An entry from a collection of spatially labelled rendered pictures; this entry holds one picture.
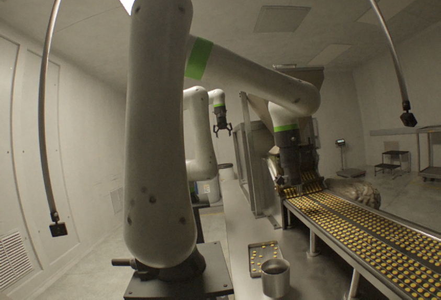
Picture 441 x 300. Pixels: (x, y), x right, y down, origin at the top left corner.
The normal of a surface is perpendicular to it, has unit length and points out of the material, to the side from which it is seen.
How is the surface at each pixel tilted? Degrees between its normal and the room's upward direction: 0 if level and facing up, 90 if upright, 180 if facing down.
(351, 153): 90
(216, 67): 121
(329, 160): 90
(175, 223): 86
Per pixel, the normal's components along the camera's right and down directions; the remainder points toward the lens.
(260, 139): 0.02, -0.04
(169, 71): 0.69, -0.02
